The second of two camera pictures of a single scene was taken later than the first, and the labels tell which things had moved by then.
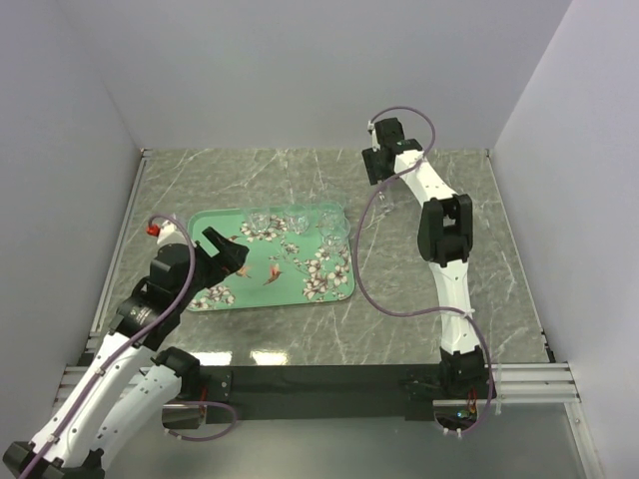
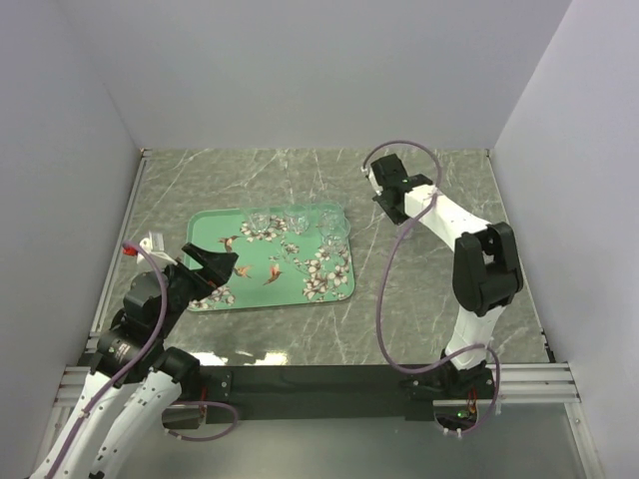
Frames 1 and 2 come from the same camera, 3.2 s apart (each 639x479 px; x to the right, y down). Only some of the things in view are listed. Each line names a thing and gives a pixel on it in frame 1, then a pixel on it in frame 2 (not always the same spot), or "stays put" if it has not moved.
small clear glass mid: x=333 y=229 stays put
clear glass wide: x=298 y=219 stays put
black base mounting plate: x=323 y=392 stays put
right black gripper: x=374 y=176 to x=397 y=219
